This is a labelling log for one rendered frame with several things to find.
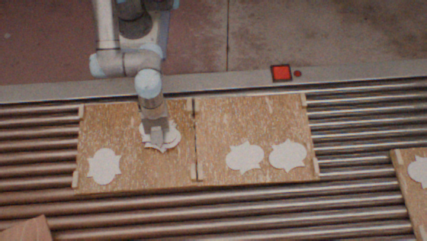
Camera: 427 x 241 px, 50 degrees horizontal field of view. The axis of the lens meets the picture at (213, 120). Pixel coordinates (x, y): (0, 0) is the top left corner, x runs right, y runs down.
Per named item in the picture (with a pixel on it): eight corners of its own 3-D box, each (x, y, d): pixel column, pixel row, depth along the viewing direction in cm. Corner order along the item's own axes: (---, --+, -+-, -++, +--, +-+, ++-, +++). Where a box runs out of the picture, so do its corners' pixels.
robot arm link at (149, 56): (125, 42, 142) (123, 70, 137) (161, 40, 142) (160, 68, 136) (130, 58, 149) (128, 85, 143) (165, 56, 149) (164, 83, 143)
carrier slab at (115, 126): (81, 107, 171) (81, 104, 170) (191, 101, 173) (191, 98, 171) (74, 195, 153) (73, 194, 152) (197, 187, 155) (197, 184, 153)
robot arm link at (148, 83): (161, 65, 135) (160, 88, 131) (164, 86, 144) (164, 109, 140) (133, 65, 135) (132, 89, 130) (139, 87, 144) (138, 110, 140)
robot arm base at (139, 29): (117, 14, 197) (111, -3, 189) (152, 11, 197) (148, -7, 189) (117, 41, 189) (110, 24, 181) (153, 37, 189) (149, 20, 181)
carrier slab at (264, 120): (194, 101, 173) (194, 98, 171) (302, 95, 174) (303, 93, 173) (198, 187, 155) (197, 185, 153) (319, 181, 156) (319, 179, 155)
